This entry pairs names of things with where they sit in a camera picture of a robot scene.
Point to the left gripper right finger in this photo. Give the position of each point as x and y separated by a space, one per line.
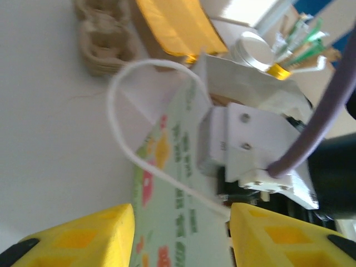
283 239

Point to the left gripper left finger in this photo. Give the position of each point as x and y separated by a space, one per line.
83 239

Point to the white printed paper bag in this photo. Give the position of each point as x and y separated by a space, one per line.
172 172

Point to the white wrapped straw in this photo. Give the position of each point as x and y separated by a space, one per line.
320 62

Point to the white paper cup stack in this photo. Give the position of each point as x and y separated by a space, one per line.
253 50

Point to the brown cardboard cup carrier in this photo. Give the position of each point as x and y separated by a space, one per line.
103 47

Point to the yellow napkin stack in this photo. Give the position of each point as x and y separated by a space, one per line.
180 25

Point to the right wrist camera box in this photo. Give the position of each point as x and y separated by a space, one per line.
250 139

